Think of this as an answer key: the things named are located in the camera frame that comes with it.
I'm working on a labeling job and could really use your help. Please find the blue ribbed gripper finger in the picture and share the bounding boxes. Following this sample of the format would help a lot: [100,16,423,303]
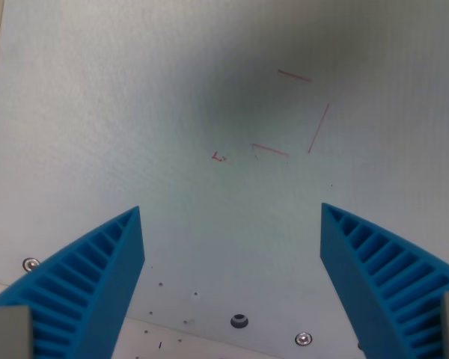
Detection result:
[320,202,449,359]
[0,205,146,359]

